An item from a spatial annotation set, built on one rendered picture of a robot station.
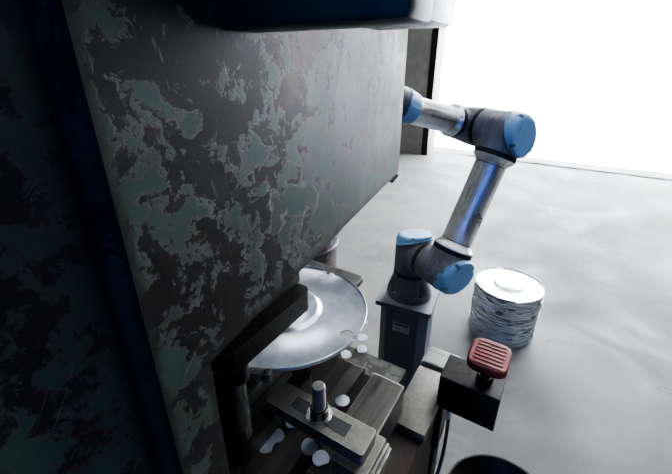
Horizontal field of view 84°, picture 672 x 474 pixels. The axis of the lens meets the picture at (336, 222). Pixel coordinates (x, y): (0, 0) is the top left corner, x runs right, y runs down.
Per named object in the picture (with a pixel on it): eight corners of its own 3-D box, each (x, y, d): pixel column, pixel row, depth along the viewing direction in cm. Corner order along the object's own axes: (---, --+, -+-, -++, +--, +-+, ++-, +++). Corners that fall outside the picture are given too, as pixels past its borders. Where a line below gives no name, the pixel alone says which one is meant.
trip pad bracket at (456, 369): (437, 424, 74) (449, 348, 66) (488, 449, 69) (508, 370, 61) (427, 449, 69) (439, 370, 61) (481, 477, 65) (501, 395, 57)
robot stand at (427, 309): (385, 364, 157) (391, 273, 139) (429, 379, 150) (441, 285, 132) (369, 398, 142) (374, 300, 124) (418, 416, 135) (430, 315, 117)
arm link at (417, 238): (413, 255, 132) (417, 220, 126) (441, 273, 121) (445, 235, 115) (386, 264, 126) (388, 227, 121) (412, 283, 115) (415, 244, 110)
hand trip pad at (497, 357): (469, 367, 66) (475, 333, 63) (505, 382, 63) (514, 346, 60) (458, 395, 60) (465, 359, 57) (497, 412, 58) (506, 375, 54)
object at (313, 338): (393, 294, 70) (393, 290, 70) (301, 405, 48) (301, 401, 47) (275, 255, 84) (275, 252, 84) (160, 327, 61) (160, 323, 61)
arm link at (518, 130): (430, 277, 121) (502, 114, 111) (465, 301, 109) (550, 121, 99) (405, 273, 114) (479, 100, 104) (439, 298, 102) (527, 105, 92)
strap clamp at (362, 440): (290, 400, 57) (286, 348, 53) (391, 457, 49) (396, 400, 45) (263, 431, 52) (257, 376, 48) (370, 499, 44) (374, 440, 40)
